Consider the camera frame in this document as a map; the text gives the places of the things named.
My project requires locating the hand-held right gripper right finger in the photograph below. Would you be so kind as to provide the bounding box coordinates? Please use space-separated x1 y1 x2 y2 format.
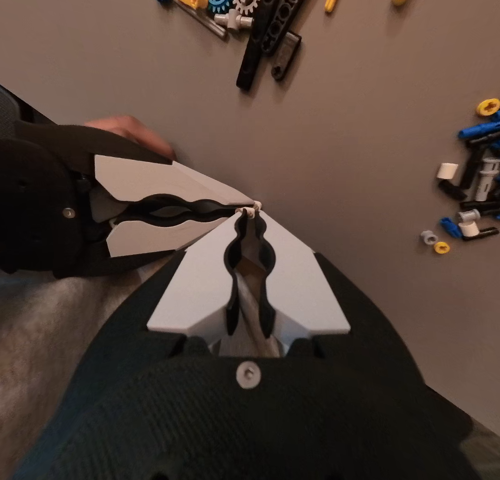
250 210 351 357

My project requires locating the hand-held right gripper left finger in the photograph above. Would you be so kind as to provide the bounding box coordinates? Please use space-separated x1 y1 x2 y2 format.
146 209 252 357

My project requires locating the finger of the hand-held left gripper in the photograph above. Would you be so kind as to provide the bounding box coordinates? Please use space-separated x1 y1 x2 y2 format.
89 154 256 224
105 208 241 259

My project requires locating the pile of small lego pins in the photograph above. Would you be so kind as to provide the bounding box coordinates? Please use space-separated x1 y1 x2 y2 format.
420 98 500 255

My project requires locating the person's left hand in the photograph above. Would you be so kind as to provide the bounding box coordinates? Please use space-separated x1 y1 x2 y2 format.
84 115 179 162

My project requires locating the person in grey hoodie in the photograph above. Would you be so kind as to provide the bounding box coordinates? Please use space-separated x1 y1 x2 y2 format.
0 255 182 480

